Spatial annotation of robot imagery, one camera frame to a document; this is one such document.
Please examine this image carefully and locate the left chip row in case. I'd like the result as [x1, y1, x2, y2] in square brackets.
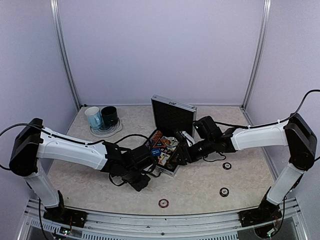
[144, 130, 163, 150]

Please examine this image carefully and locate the blue playing card deck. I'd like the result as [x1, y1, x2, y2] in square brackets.
[161, 136, 179, 151]

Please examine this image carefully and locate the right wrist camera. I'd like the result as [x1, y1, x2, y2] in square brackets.
[174, 129, 196, 147]

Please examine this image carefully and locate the red poker chip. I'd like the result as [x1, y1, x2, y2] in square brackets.
[158, 198, 169, 209]

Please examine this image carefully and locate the dark green mug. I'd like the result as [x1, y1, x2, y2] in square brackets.
[101, 106, 118, 127]

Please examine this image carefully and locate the clear round dealer button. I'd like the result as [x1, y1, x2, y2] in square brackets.
[167, 137, 179, 147]

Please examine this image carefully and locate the grey round coaster tray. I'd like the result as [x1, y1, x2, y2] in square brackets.
[89, 118, 122, 139]

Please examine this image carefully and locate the left aluminium frame post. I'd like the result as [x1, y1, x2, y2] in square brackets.
[50, 0, 82, 111]

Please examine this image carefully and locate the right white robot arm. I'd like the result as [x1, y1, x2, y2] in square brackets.
[174, 113, 318, 222]

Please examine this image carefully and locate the aluminium frame post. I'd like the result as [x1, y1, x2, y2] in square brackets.
[50, 0, 82, 111]
[241, 0, 272, 111]

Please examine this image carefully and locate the light blue mug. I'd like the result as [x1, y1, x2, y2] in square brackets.
[84, 106, 103, 130]

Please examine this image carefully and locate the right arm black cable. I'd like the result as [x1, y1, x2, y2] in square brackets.
[193, 90, 320, 162]

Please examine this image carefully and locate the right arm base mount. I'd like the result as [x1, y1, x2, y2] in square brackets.
[238, 207, 283, 228]

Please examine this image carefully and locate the right chip row in case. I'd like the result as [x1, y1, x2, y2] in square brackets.
[165, 151, 180, 172]

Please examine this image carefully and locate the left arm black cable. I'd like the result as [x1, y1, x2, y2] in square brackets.
[0, 122, 148, 187]

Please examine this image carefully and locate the blue small blind button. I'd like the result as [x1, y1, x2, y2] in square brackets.
[150, 148, 162, 157]

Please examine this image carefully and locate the front aluminium rail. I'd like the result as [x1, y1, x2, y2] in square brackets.
[17, 199, 309, 240]

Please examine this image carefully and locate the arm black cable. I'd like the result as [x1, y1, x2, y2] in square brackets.
[193, 90, 320, 162]
[0, 122, 148, 187]

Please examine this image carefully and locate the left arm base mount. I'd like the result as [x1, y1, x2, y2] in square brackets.
[43, 208, 88, 228]

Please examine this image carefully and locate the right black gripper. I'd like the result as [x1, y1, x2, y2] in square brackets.
[169, 136, 215, 165]

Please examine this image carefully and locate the aluminium poker case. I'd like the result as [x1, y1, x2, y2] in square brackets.
[151, 94, 197, 177]

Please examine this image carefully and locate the red triangular button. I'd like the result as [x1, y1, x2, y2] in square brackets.
[153, 138, 166, 148]

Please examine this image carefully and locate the right aluminium frame post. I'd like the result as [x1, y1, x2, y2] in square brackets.
[241, 0, 272, 111]

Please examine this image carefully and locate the chip row in case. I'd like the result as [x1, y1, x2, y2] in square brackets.
[144, 130, 163, 150]
[165, 151, 180, 172]

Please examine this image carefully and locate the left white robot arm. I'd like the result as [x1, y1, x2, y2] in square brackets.
[9, 118, 156, 223]

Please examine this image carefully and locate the black poker chip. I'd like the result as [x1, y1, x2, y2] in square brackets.
[222, 162, 232, 170]
[219, 187, 230, 198]

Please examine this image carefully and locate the red playing card deck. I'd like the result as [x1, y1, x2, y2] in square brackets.
[157, 152, 172, 166]

